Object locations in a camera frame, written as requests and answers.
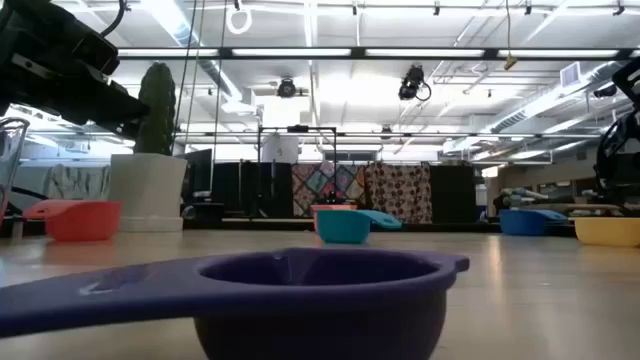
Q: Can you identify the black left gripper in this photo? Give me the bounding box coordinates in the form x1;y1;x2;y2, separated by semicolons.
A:
0;0;151;141

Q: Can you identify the red measuring cup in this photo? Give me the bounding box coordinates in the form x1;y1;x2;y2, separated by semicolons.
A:
22;199;122;243

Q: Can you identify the orange measuring cup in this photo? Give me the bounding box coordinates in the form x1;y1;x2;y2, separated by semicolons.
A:
309;203;359;232

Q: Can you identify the teal measuring cup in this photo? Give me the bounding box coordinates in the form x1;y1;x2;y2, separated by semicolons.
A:
315;208;403;245

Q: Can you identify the purple measuring cup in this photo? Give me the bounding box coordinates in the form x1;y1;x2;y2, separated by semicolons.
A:
0;247;471;360

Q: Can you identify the blue measuring cup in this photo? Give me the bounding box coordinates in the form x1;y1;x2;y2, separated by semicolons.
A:
498;208;569;237

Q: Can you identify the yellow measuring cup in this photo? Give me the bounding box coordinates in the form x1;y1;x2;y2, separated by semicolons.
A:
573;216;640;248

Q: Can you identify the tall green cactus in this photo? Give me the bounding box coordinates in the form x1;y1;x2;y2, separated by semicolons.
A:
133;61;178;156

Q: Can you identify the white planter pot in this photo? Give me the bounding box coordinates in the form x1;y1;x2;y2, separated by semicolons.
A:
108;152;189;233

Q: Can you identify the leaf patterned cloth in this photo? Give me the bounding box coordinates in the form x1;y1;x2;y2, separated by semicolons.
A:
44;163;112;202

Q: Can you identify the black computer monitor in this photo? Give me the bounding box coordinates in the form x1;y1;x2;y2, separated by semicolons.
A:
177;148;214;204

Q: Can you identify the black office chair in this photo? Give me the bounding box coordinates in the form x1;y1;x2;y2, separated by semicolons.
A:
4;185;49;221

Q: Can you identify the black partition panel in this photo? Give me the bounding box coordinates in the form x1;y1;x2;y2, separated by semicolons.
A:
211;160;294;218

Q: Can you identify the white cylinder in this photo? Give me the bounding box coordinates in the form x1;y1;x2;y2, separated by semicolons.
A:
260;133;301;164

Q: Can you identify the colourful geometric quilt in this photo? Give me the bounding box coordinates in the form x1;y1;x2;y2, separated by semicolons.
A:
292;161;368;218

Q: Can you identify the floral patterned cloth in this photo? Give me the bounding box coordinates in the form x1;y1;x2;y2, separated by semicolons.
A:
365;161;434;225

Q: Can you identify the black cabinet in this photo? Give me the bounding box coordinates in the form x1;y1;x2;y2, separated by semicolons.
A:
429;164;478;224

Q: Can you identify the white ceiling air vent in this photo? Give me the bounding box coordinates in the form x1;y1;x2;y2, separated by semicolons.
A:
559;61;583;89

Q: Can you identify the wooden desk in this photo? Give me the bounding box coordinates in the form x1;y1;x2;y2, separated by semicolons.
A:
519;201;626;212

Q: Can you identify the thin black hanging cable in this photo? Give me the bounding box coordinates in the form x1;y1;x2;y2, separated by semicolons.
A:
171;0;200;154

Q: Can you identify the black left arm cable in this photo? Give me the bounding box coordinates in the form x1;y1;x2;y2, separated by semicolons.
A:
99;0;127;39

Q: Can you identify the white hanging ring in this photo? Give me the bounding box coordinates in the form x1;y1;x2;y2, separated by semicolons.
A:
225;3;253;36

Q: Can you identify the black metal frame stand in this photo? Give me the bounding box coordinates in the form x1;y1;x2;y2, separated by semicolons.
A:
256;125;339;219

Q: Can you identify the black ceiling camera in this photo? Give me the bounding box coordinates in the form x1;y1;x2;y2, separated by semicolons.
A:
397;64;433;103

